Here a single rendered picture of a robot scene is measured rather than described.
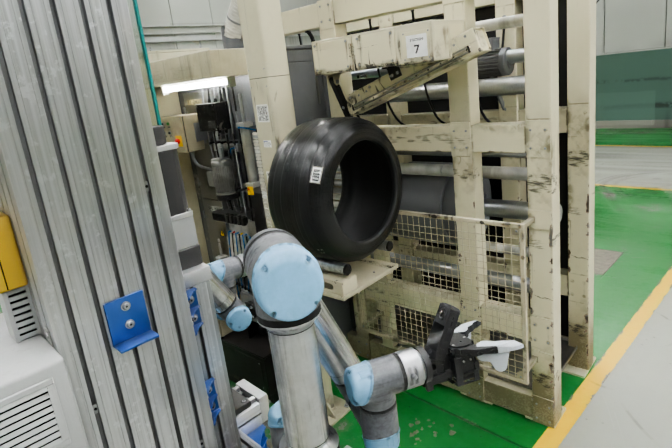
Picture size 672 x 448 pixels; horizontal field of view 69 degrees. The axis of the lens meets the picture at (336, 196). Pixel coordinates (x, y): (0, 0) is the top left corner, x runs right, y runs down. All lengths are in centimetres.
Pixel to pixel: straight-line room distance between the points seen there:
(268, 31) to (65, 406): 156
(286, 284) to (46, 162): 44
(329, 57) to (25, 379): 166
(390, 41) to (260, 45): 52
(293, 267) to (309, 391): 25
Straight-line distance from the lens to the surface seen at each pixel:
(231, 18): 269
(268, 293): 82
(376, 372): 101
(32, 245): 96
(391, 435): 108
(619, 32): 1104
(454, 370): 108
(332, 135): 181
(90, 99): 97
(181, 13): 1210
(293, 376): 93
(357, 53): 208
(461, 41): 198
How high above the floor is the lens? 163
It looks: 14 degrees down
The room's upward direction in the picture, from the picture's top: 7 degrees counter-clockwise
